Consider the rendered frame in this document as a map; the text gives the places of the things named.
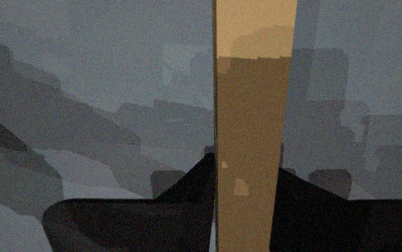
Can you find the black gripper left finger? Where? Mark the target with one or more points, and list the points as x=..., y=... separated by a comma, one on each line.
x=178, y=220

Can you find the long wooden rail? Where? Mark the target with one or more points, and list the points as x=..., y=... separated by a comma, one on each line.
x=251, y=44

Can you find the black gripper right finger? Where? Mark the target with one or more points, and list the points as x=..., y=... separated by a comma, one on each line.
x=308, y=218

